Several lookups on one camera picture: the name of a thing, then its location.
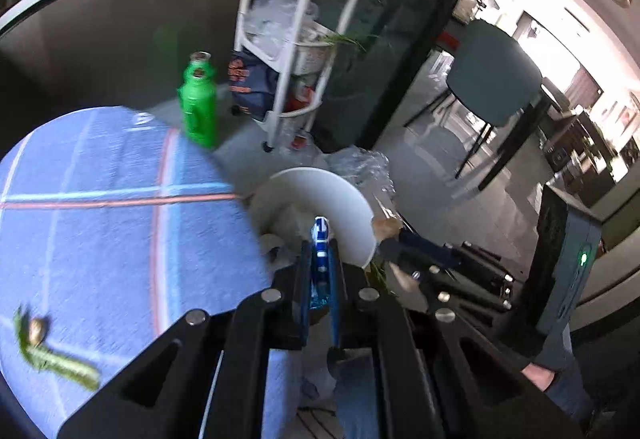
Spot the blue small wrapper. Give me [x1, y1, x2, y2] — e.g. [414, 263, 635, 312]
[311, 216, 330, 309]

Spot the white trash bin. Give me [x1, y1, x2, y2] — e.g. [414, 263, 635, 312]
[247, 167, 376, 268]

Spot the clear plastic bag on floor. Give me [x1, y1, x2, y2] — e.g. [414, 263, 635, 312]
[324, 146, 396, 210]

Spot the teal dining chair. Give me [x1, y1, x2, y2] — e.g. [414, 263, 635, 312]
[404, 20, 551, 191]

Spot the blue plaid tablecloth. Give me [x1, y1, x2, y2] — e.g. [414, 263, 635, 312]
[1, 107, 272, 438]

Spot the dark blue snack bag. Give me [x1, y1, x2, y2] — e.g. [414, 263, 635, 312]
[228, 50, 279, 122]

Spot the green thermos front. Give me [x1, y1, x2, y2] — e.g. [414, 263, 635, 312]
[178, 63, 217, 149]

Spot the green thermos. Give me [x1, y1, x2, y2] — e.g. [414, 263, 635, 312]
[190, 50, 216, 80]
[178, 63, 217, 149]

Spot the green thermos rear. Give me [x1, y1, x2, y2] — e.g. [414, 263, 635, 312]
[190, 50, 216, 80]

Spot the green vegetable scrap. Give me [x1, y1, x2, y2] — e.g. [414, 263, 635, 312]
[13, 306, 101, 391]

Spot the white storage rack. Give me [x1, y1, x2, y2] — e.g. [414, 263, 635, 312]
[233, 0, 358, 152]

